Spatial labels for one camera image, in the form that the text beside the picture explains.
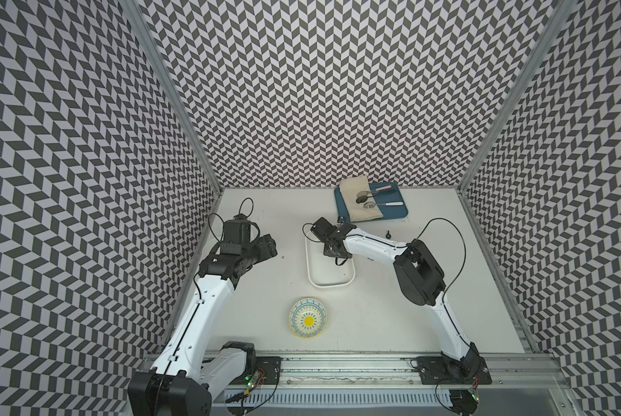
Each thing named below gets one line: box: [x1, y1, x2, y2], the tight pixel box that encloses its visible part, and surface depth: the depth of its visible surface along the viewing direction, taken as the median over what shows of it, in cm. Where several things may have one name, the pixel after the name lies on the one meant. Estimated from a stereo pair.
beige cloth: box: [339, 175, 384, 222], surface depth 117 cm
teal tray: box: [333, 182, 409, 223], surface depth 115 cm
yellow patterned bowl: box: [287, 297, 328, 339], surface depth 82 cm
